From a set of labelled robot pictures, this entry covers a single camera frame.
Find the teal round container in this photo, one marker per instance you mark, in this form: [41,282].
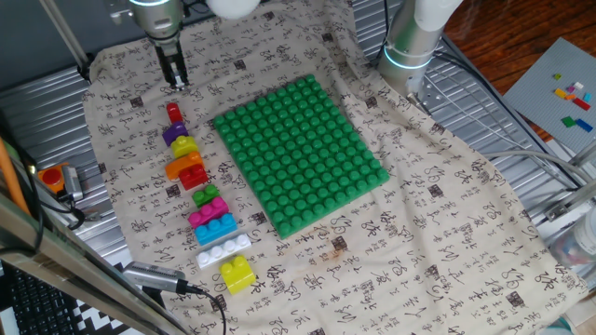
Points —
[559,328]

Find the tiny yellow brick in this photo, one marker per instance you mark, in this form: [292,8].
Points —
[560,93]

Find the tiny orange brick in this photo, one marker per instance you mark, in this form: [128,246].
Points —
[570,97]

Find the blurred metal frame bar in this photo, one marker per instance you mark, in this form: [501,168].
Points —
[70,274]

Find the orange pole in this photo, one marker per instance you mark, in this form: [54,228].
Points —
[11,181]

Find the green studded baseplate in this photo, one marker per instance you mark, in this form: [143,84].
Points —
[302,158]

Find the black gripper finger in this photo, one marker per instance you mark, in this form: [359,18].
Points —
[171,80]
[182,76]

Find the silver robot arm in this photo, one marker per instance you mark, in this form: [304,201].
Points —
[158,18]

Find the orange block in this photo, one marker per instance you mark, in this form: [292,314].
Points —
[179,166]

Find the blue three-stud block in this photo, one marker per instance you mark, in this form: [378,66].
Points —
[214,230]

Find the flat red brick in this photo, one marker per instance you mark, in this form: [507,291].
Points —
[581,103]

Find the tiny white brick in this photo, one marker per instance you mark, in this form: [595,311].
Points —
[578,85]

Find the large yellow two-stud block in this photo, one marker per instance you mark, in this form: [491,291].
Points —
[237,277]

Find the beige calligraphy print cloth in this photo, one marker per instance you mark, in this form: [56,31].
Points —
[419,232]

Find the pink three-stud block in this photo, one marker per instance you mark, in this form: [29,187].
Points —
[207,213]

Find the small yellow block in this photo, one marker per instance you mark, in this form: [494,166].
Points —
[184,146]

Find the small red one-stud block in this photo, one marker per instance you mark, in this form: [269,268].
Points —
[175,114]

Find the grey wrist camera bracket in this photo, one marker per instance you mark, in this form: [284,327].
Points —
[122,11]

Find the aluminium bar with bracket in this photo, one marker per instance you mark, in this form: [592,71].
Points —
[570,202]

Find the aluminium frame bar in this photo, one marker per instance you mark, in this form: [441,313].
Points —
[584,153]

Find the flat green brick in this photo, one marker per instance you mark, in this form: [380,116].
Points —
[568,121]

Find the grey flat brick baseplate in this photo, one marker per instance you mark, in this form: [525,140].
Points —
[535,97]

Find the green two-stud block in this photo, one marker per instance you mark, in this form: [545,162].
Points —
[205,196]

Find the grey depth camera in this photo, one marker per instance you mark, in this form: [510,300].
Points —
[153,277]

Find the black rod clamp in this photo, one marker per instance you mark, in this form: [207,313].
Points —
[85,70]

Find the black keyboard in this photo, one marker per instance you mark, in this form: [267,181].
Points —
[37,307]

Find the flat blue brick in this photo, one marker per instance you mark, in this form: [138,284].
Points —
[584,125]

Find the clear plastic jar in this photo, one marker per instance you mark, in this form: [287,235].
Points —
[579,244]

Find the white four-stud block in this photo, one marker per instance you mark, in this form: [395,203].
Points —
[221,251]

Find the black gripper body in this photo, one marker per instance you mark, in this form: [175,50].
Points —
[170,58]

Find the black white pattern board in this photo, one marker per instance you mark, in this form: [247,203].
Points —
[100,321]

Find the silver metal box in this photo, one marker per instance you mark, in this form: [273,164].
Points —
[73,182]

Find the tiny cyan brick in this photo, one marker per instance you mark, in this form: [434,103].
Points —
[587,97]

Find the grey slanted rod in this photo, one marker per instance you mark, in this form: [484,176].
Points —
[65,35]

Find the purple block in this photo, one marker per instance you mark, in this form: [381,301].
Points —
[174,134]

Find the red two-stud block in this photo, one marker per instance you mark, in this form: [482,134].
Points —
[193,178]

